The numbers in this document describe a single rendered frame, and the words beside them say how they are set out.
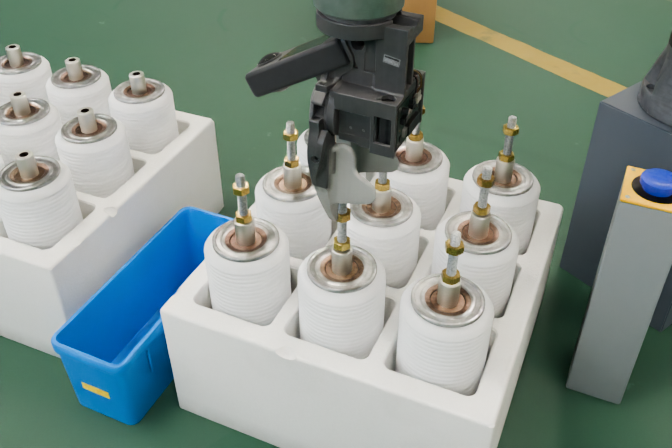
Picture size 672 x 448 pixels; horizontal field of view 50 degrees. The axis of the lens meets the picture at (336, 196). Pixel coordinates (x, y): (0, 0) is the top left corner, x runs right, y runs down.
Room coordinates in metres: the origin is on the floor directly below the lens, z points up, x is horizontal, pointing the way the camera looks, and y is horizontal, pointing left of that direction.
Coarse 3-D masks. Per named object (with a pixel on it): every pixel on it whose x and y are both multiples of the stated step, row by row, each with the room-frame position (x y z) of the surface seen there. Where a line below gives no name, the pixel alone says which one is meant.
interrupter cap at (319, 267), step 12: (324, 252) 0.60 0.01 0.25; (360, 252) 0.60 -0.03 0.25; (312, 264) 0.59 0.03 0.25; (324, 264) 0.59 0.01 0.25; (360, 264) 0.59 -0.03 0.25; (372, 264) 0.58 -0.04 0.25; (312, 276) 0.56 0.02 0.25; (324, 276) 0.57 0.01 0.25; (336, 276) 0.57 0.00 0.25; (348, 276) 0.57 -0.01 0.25; (360, 276) 0.57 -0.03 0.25; (372, 276) 0.56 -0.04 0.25; (324, 288) 0.55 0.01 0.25; (336, 288) 0.55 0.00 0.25; (348, 288) 0.55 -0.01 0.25; (360, 288) 0.55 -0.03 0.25
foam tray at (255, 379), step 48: (432, 240) 0.71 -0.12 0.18; (192, 288) 0.62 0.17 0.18; (528, 288) 0.62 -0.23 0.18; (192, 336) 0.57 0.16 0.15; (240, 336) 0.55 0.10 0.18; (288, 336) 0.55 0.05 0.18; (384, 336) 0.55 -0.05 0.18; (528, 336) 0.65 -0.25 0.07; (192, 384) 0.58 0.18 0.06; (240, 384) 0.55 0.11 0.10; (288, 384) 0.52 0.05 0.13; (336, 384) 0.50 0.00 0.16; (384, 384) 0.48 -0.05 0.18; (480, 384) 0.48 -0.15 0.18; (288, 432) 0.52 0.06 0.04; (336, 432) 0.50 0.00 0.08; (384, 432) 0.48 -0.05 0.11; (432, 432) 0.46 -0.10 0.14; (480, 432) 0.44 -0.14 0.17
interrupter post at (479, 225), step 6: (474, 216) 0.63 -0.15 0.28; (480, 216) 0.63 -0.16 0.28; (486, 216) 0.63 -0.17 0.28; (474, 222) 0.63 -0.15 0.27; (480, 222) 0.63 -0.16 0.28; (486, 222) 0.63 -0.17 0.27; (474, 228) 0.63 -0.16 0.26; (480, 228) 0.63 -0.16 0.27; (486, 228) 0.63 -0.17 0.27; (474, 234) 0.63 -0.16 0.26; (480, 234) 0.63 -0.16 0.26; (486, 234) 0.63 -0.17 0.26
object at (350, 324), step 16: (304, 272) 0.58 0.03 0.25; (384, 272) 0.58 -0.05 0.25; (304, 288) 0.56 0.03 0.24; (368, 288) 0.55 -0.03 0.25; (384, 288) 0.57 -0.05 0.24; (304, 304) 0.55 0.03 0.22; (320, 304) 0.54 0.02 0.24; (336, 304) 0.53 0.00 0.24; (352, 304) 0.54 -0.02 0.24; (368, 304) 0.54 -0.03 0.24; (384, 304) 0.58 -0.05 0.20; (304, 320) 0.56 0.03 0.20; (320, 320) 0.54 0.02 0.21; (336, 320) 0.53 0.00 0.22; (352, 320) 0.54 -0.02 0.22; (368, 320) 0.54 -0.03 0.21; (304, 336) 0.56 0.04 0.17; (320, 336) 0.54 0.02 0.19; (336, 336) 0.53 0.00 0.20; (352, 336) 0.53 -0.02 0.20; (368, 336) 0.54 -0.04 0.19; (352, 352) 0.54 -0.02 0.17; (368, 352) 0.54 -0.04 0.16
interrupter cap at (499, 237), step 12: (456, 216) 0.67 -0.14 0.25; (468, 216) 0.67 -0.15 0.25; (492, 216) 0.67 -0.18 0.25; (456, 228) 0.65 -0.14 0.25; (468, 228) 0.65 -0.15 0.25; (492, 228) 0.65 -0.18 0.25; (504, 228) 0.65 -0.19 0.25; (468, 240) 0.63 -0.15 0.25; (480, 240) 0.63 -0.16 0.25; (492, 240) 0.63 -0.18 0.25; (504, 240) 0.63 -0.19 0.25; (468, 252) 0.61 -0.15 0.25; (480, 252) 0.60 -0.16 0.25; (492, 252) 0.60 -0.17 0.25
